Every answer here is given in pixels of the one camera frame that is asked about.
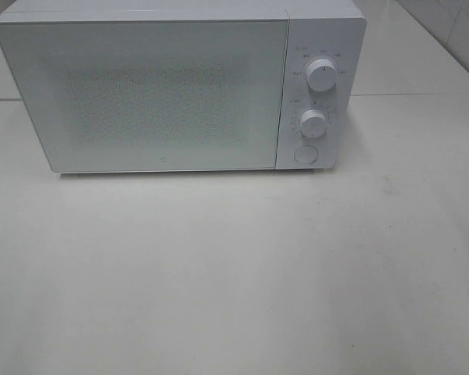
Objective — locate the round white door button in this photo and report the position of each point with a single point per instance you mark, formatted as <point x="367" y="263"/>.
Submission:
<point x="306" y="154"/>

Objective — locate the white microwave oven body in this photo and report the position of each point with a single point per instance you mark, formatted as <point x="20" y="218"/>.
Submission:
<point x="330" y="29"/>

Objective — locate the white timer knob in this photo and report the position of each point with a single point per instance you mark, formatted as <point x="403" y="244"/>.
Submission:
<point x="313" y="123"/>

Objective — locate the white microwave door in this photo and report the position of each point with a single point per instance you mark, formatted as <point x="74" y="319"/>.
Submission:
<point x="136" y="97"/>

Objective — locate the upper white power knob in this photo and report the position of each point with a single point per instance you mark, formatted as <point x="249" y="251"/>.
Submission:
<point x="321" y="74"/>

